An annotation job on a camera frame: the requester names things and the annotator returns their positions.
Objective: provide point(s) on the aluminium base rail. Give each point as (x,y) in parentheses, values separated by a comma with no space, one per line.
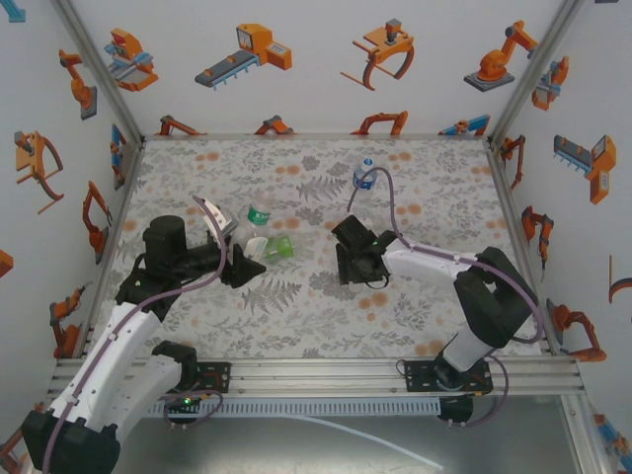
(316,377)

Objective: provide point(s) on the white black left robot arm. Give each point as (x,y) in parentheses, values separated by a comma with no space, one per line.
(113,355)

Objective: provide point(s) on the aluminium side rail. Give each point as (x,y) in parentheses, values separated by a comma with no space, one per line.
(123,207)
(513,222)

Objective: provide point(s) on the small green bottle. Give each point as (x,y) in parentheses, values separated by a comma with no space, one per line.
(279,248)

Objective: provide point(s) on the grey metal base sheet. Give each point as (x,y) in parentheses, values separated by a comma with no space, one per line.
(247,449)

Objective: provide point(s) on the blue label water bottle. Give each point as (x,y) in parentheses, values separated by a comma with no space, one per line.
(364,180)

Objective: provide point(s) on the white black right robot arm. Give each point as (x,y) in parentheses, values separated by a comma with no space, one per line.
(434,261)

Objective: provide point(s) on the thin white tube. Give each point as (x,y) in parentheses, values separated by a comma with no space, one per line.
(365,437)

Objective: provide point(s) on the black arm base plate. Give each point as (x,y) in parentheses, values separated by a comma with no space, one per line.
(419,377)
(219,380)

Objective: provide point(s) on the black controller box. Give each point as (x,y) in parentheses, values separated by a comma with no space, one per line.
(185,406)
(456,409)

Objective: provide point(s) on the floral patterned table mat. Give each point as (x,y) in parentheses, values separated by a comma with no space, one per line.
(316,326)

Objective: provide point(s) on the aluminium frame post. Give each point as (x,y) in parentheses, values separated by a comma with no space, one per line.
(99,69)
(535,74)

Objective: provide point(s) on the aluminium cross rail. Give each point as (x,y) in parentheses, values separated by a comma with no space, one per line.
(316,136)

